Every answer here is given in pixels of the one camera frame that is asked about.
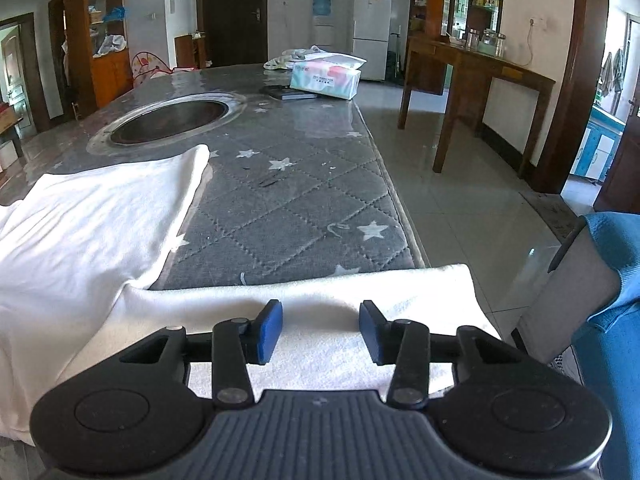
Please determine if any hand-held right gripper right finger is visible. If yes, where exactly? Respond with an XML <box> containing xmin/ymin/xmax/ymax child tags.
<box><xmin>359</xmin><ymin>300</ymin><xmax>523</xmax><ymax>409</ymax></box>

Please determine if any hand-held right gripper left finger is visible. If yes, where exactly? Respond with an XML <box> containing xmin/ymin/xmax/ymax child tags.
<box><xmin>119</xmin><ymin>299</ymin><xmax>284</xmax><ymax>409</ymax></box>

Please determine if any white garment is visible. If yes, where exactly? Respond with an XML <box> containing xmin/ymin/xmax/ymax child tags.
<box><xmin>0</xmin><ymin>144</ymin><xmax>502</xmax><ymax>448</ymax></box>

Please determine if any grey star quilted mat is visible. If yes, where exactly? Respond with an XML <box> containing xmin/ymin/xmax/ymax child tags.
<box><xmin>0</xmin><ymin>62</ymin><xmax>431</xmax><ymax>292</ymax></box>

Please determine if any grey chair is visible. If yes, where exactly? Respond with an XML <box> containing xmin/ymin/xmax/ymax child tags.
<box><xmin>510</xmin><ymin>217</ymin><xmax>626</xmax><ymax>376</ymax></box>

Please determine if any grey floor mat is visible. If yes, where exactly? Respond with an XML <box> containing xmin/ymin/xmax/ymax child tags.
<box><xmin>520</xmin><ymin>190</ymin><xmax>581</xmax><ymax>241</ymax></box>

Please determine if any round metal hotpot recess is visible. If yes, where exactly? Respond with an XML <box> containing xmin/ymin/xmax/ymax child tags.
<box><xmin>87</xmin><ymin>92</ymin><xmax>248</xmax><ymax>156</ymax></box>

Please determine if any blue chair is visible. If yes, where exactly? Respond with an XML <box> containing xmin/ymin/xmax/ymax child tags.
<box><xmin>570</xmin><ymin>212</ymin><xmax>640</xmax><ymax>480</ymax></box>

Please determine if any black flat remote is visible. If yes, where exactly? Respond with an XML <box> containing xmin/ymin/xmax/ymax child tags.
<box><xmin>259</xmin><ymin>85</ymin><xmax>318</xmax><ymax>102</ymax></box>

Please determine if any pastel tissue pack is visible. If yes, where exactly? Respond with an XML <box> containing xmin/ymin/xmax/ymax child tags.
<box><xmin>290</xmin><ymin>54</ymin><xmax>367</xmax><ymax>101</ymax></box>

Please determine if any crumpled light cloth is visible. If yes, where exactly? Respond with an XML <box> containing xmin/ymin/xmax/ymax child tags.
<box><xmin>263</xmin><ymin>46</ymin><xmax>331</xmax><ymax>72</ymax></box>

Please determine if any mop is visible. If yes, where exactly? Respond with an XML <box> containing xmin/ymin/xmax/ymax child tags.
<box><xmin>390</xmin><ymin>25</ymin><xmax>404</xmax><ymax>84</ymax></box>

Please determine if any small wooden cabinet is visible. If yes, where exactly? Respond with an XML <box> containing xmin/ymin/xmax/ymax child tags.
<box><xmin>175</xmin><ymin>32</ymin><xmax>208</xmax><ymax>70</ymax></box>

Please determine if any dark wooden side table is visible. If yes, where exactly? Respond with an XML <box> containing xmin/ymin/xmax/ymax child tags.
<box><xmin>397</xmin><ymin>35</ymin><xmax>557</xmax><ymax>180</ymax></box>

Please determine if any polka dot play tent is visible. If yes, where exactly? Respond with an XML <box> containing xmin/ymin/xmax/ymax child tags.
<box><xmin>131</xmin><ymin>50</ymin><xmax>173</xmax><ymax>88</ymax></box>

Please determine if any blue white cabinet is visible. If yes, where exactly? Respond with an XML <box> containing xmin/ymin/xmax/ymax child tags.
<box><xmin>570</xmin><ymin>110</ymin><xmax>626</xmax><ymax>181</ymax></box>

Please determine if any wooden shelf cabinet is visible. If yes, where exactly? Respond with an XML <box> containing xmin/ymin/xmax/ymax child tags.
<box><xmin>62</xmin><ymin>0</ymin><xmax>133</xmax><ymax>111</ymax></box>

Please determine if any white water dispenser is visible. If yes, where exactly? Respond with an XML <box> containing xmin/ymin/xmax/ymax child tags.
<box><xmin>311</xmin><ymin>21</ymin><xmax>335</xmax><ymax>53</ymax></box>

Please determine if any white fridge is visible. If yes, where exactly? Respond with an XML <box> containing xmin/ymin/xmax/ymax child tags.
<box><xmin>352</xmin><ymin>0</ymin><xmax>394</xmax><ymax>82</ymax></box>

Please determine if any brown glazed door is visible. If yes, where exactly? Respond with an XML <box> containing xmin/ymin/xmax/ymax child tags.
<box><xmin>595</xmin><ymin>75</ymin><xmax>640</xmax><ymax>211</ymax></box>

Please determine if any dark wooden door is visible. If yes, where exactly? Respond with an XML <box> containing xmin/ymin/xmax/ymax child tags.
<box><xmin>196</xmin><ymin>0</ymin><xmax>268</xmax><ymax>68</ymax></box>

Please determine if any hanging grey cloth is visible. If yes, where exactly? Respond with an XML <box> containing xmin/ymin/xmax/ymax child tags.
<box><xmin>600</xmin><ymin>47</ymin><xmax>626</xmax><ymax>106</ymax></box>

